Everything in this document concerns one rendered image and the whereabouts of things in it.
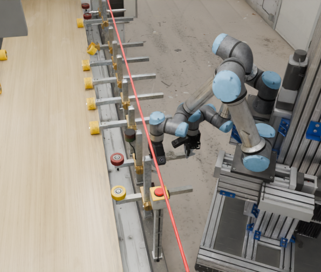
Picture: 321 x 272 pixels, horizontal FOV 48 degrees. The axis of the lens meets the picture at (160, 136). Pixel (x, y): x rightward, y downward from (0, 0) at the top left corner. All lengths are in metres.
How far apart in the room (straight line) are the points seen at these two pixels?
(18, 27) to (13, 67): 2.81
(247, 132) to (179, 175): 1.68
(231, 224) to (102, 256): 1.24
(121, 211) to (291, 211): 0.96
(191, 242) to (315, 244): 0.87
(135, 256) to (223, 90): 1.04
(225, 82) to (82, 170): 1.00
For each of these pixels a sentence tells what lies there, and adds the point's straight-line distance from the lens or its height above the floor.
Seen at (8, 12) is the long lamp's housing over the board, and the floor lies 2.32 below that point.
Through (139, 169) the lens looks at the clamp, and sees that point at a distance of 2.10.
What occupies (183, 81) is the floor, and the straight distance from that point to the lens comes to 4.40.
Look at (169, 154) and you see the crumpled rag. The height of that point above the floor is 0.87.
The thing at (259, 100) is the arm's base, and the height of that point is 1.12.
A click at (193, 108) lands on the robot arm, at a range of 1.80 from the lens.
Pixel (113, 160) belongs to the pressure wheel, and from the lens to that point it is 2.10.
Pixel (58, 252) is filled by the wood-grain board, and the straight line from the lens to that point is 1.79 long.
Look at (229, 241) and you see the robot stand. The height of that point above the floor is 0.21.
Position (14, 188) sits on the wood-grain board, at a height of 0.90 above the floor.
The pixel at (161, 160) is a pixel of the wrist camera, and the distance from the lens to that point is 1.84.
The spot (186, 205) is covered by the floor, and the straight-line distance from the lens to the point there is 3.03.
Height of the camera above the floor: 2.41
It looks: 42 degrees down
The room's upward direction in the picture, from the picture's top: 2 degrees clockwise
